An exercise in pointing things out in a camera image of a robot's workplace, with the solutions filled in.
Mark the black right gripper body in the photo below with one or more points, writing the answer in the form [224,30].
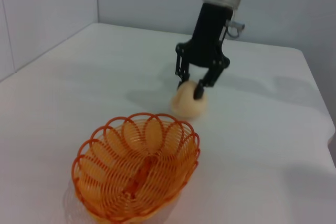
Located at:
[208,37]

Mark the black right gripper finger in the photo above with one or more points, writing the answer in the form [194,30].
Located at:
[183,69]
[210,79]

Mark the pale peach bun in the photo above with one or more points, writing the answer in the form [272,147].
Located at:
[187,106]

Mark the orange woven plastic basket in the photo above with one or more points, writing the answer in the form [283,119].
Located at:
[136,171]

